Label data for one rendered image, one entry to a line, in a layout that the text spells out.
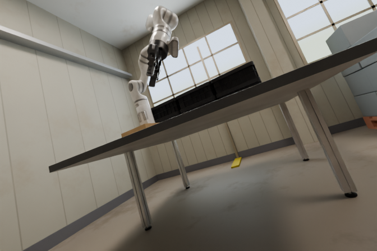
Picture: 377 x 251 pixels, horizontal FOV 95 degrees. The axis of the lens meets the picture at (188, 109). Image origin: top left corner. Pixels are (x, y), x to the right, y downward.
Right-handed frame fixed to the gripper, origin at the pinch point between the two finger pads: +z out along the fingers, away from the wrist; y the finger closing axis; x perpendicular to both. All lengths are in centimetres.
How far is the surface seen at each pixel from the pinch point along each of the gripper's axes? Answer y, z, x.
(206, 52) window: -205, -225, 42
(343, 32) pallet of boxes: -83, -160, 191
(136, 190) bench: -117, 34, -20
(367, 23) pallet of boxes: -72, -164, 211
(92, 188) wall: -219, 37, -100
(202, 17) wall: -181, -294, 25
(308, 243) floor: -41, 48, 73
